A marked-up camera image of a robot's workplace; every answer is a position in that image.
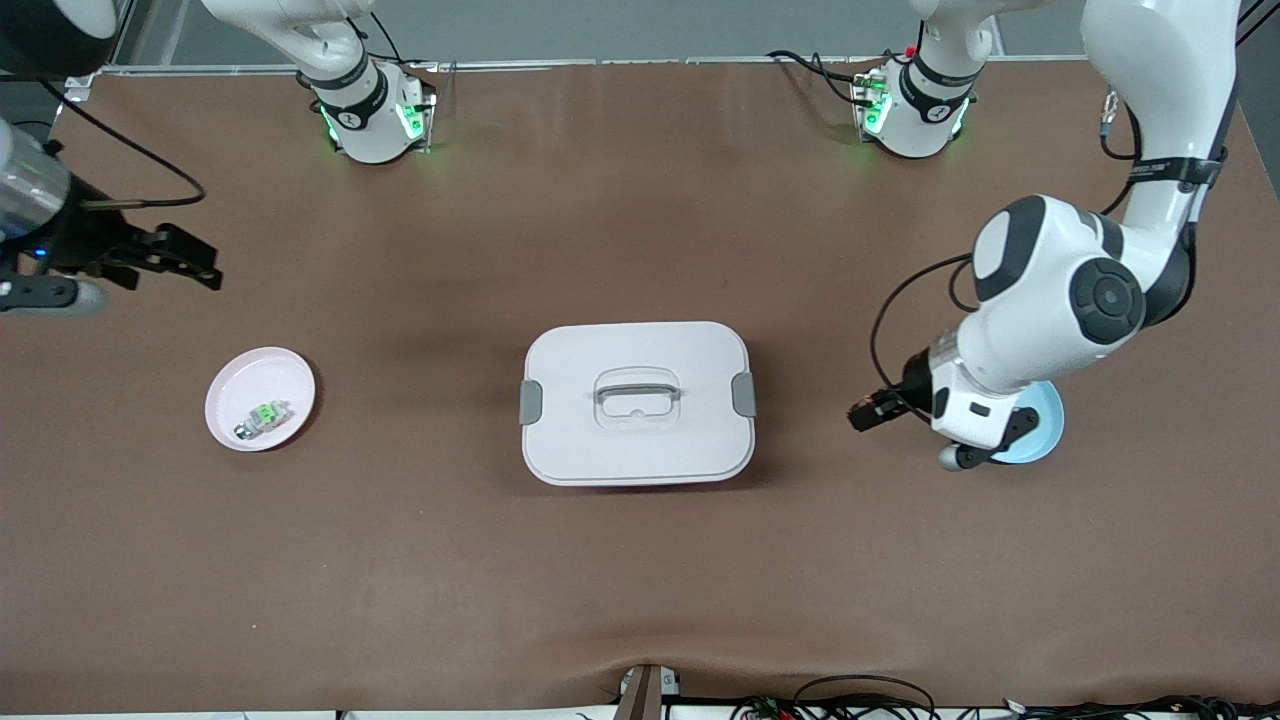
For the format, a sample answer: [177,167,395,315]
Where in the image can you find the black arm base cable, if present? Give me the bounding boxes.
[767,48,883,109]

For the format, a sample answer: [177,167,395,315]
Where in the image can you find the metal clamp bracket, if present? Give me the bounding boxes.
[615,665,683,720]

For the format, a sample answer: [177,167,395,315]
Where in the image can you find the pink round plate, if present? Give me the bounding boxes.
[204,346,317,453]

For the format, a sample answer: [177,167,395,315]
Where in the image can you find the tangled cable bundle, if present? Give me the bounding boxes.
[730,675,1280,720]

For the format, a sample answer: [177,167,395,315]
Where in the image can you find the aluminium table edge rail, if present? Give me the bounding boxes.
[95,55,1091,77]

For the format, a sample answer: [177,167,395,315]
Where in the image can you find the white lidded box grey latches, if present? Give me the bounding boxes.
[519,320,758,488]

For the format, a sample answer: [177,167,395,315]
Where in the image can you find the green push-button switch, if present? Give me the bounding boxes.
[233,399,293,442]

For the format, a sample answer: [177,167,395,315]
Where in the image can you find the blue round plate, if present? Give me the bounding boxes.
[990,380,1067,465]

